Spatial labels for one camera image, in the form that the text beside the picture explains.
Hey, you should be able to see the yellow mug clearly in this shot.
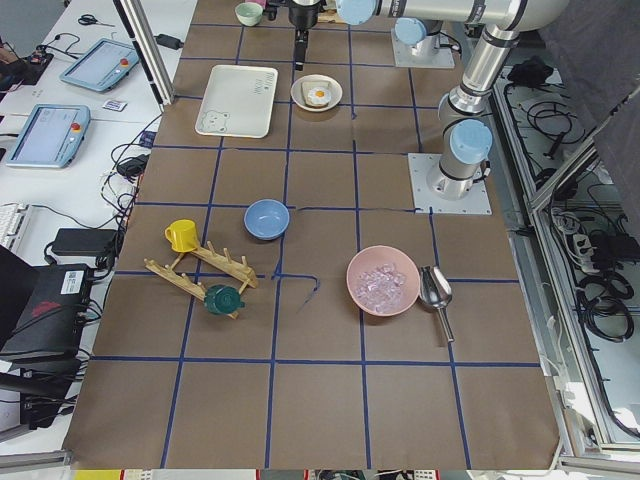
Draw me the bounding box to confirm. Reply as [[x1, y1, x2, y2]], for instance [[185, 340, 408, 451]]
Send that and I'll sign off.
[[164, 219, 200, 253]]

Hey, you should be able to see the white bear tray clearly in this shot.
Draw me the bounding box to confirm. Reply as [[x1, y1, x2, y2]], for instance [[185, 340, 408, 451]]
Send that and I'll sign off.
[[195, 65, 278, 138]]

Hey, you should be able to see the pink bowl with ice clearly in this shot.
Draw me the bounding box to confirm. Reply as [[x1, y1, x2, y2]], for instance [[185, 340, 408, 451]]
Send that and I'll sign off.
[[346, 245, 421, 316]]

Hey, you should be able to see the upper teach pendant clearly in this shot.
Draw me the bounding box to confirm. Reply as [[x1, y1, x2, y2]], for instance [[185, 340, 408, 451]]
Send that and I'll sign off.
[[59, 38, 139, 92]]

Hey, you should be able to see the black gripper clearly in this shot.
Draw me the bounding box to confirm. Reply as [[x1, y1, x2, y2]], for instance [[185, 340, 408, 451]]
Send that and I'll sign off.
[[288, 0, 319, 70]]

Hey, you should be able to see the black power brick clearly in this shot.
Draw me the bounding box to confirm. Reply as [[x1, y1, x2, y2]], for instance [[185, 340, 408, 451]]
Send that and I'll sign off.
[[51, 228, 116, 257]]

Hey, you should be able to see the blue bowl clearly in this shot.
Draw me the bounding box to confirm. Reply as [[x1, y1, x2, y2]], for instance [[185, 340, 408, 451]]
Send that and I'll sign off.
[[244, 199, 290, 240]]

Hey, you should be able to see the lower teach pendant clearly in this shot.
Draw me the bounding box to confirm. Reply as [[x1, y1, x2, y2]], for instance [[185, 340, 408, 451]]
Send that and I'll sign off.
[[6, 104, 91, 169]]

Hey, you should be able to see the black laptop computer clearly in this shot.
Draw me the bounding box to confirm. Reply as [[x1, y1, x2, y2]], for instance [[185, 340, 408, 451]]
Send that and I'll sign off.
[[1, 247, 93, 364]]

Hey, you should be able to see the metal scoop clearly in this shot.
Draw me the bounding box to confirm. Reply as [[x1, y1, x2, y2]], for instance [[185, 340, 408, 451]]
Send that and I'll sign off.
[[419, 266, 455, 343]]

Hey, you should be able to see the dark green mug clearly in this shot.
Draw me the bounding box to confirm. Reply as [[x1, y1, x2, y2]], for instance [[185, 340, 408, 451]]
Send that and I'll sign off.
[[204, 284, 245, 316]]

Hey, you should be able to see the grey curtain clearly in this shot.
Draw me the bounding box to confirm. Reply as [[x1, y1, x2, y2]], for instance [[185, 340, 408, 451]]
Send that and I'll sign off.
[[537, 0, 640, 166]]

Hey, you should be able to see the teach pendant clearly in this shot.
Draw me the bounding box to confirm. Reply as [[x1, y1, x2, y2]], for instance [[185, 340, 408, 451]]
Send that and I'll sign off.
[[59, 38, 139, 92], [6, 104, 91, 169]]

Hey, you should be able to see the fried egg toy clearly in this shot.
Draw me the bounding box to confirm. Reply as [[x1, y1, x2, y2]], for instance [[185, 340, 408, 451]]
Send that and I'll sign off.
[[306, 86, 332, 108]]

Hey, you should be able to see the green ceramic bowl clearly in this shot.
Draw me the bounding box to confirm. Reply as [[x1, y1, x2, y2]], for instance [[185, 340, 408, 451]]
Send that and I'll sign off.
[[234, 1, 264, 27]]

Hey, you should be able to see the white keyboard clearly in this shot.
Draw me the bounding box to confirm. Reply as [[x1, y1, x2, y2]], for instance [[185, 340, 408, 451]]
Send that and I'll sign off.
[[0, 202, 33, 253]]

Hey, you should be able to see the toast slice under egg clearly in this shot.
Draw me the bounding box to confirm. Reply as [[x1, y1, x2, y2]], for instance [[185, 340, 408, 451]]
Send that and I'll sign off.
[[301, 81, 333, 109]]

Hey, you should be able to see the wooden mug rack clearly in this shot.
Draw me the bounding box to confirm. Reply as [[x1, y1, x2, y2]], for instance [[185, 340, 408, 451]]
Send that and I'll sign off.
[[144, 240, 260, 321]]

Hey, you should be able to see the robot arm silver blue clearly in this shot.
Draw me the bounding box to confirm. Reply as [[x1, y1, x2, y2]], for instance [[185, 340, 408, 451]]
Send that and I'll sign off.
[[336, 0, 568, 201], [285, 1, 442, 71]]

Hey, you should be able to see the black power adapter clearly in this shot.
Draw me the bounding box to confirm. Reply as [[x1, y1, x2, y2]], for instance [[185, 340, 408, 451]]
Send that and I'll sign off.
[[155, 34, 184, 50]]

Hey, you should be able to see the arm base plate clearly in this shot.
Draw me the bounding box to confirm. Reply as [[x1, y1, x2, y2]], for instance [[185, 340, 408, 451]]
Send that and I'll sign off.
[[391, 31, 455, 69], [408, 153, 492, 215]]

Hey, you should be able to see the aluminium frame post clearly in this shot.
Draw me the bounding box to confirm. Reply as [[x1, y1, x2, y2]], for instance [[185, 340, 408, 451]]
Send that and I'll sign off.
[[113, 0, 175, 106]]

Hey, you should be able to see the white round plate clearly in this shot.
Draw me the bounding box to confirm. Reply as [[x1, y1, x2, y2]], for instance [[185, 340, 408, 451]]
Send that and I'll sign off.
[[290, 74, 343, 112]]

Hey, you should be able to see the small card pack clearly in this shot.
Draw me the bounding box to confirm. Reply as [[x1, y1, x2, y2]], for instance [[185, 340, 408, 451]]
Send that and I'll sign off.
[[103, 100, 127, 112]]

